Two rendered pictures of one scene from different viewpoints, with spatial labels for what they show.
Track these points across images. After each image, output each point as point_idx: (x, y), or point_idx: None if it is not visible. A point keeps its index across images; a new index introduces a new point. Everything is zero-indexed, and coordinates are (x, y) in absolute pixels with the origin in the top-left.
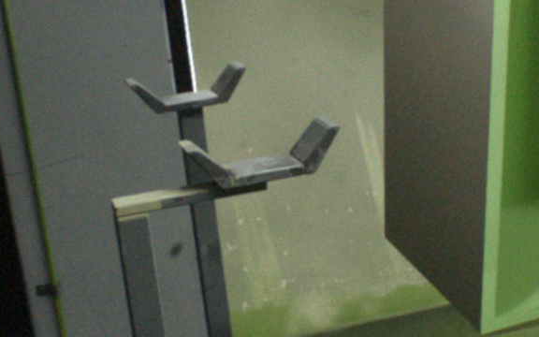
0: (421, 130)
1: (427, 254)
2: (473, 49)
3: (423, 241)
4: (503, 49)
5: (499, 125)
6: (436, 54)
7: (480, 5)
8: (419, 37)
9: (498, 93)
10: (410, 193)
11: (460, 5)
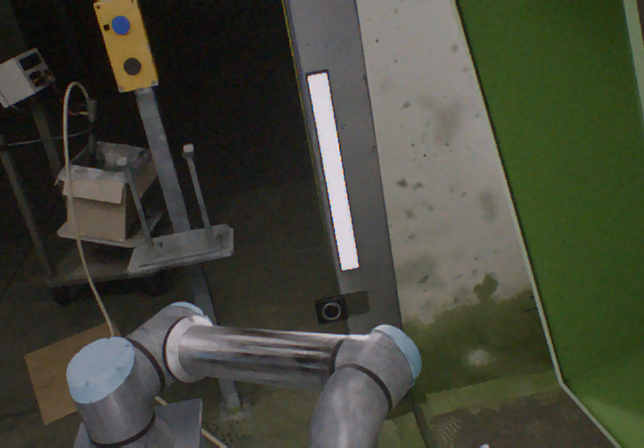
0: (611, 266)
1: (617, 339)
2: (538, 227)
3: (620, 332)
4: (520, 235)
5: (531, 276)
6: (583, 224)
7: (524, 204)
8: (603, 211)
9: (525, 257)
10: (633, 302)
11: (547, 200)
